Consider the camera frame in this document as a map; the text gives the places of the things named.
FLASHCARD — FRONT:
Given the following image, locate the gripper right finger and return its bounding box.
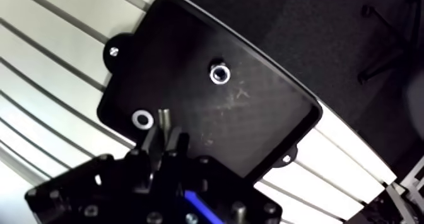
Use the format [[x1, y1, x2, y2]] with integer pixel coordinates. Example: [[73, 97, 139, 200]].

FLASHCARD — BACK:
[[163, 128, 283, 224]]

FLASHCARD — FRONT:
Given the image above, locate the steel bolt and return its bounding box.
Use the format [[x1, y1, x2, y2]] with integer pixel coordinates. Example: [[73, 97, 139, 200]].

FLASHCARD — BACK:
[[158, 108, 172, 138]]

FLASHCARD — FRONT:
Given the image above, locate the black chair base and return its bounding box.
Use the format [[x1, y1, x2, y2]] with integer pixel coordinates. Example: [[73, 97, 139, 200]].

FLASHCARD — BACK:
[[356, 0, 424, 85]]

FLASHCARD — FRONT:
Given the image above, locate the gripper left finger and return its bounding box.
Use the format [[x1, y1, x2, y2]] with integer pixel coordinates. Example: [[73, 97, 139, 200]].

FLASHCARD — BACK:
[[25, 126, 181, 224]]

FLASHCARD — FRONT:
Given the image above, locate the black tray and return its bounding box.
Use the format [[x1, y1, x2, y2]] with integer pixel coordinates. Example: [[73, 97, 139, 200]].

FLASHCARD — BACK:
[[97, 0, 324, 184]]

